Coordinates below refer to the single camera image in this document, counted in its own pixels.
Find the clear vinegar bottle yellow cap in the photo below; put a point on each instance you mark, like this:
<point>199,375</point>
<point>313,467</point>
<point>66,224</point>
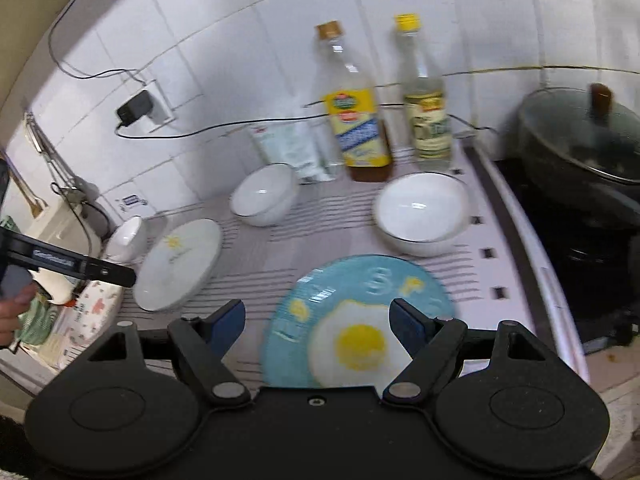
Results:
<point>424,97</point>

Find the green plastic basket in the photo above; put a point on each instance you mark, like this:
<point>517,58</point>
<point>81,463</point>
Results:
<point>37,322</point>

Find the cream rice cooker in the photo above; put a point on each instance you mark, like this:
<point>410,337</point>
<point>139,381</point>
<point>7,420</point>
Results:
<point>62,227</point>

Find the white ribbed bowl right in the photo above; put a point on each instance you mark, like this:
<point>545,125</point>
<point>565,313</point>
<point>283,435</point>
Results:
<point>423,215</point>

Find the white sun plate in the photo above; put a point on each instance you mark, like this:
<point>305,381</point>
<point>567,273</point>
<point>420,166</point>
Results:
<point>178,266</point>

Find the white ribbed bowl left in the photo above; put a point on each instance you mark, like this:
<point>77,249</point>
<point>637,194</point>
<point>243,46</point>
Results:
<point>128,242</point>

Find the blue egg plate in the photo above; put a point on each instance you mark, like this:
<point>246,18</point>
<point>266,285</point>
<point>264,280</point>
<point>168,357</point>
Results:
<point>332,329</point>

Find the black pot glass lid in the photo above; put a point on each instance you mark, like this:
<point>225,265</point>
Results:
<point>577,137</point>

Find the black stove top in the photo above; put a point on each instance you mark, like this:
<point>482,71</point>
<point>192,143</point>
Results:
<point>593,252</point>

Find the yellow label cooking wine bottle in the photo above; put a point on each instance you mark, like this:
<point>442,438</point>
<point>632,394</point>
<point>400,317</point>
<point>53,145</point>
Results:
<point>349,97</point>

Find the white ribbed bowl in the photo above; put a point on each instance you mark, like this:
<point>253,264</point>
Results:
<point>423,215</point>
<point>266,196</point>
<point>128,242</point>

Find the striped white table mat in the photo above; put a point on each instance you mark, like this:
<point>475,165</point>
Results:
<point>328,222</point>

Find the black power adapter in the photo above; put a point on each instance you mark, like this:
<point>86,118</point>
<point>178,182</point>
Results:
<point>137,106</point>

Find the metal kitchen tongs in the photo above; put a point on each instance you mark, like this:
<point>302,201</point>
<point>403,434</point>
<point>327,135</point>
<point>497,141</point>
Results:
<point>64,182</point>

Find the pink bear carrot plate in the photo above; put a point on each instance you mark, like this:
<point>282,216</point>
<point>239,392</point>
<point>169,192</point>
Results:
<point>92,314</point>

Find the wooden handle utensil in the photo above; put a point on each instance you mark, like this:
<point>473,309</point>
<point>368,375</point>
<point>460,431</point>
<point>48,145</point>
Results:
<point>36,204</point>

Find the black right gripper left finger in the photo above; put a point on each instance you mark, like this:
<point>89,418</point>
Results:
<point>200,344</point>

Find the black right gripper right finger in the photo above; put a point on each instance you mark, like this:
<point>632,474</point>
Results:
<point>432,345</point>

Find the white ribbed bowl centre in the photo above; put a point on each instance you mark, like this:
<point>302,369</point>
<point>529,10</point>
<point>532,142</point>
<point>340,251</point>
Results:
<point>266,196</point>

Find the person's left hand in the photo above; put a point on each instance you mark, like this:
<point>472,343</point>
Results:
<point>10,311</point>

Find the white plastic bag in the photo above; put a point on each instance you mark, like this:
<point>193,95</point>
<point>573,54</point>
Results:
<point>292,144</point>

